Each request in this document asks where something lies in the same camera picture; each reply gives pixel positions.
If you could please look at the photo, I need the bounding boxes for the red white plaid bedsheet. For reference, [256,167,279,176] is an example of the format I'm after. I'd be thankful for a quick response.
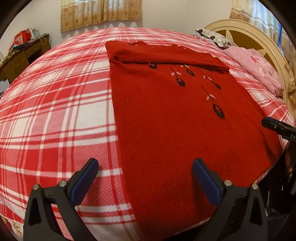
[1,28,295,240]

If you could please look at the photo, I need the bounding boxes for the beige side window curtain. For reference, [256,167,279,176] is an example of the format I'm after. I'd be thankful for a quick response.
[229,0,296,63]

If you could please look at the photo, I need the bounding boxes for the cream wooden headboard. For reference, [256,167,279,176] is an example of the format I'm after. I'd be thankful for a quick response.
[205,19,295,118]

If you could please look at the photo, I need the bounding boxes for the white paper shopping bag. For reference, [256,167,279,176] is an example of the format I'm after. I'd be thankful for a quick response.
[0,79,10,99]

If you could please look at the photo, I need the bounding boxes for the red gift bag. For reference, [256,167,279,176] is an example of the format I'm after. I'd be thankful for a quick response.
[9,30,31,50]

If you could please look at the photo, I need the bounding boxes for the red knitted sweater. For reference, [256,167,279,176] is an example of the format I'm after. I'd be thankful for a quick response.
[106,41,283,240]

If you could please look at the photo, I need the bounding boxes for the grey patterned pillow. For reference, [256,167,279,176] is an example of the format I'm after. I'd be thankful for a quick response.
[195,29,238,50]

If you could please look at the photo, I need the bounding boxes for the brown wooden desk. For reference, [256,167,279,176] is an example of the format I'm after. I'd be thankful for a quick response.
[1,34,52,84]

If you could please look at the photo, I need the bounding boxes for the pink floral folded blanket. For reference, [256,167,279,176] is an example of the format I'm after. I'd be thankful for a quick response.
[223,46,284,97]

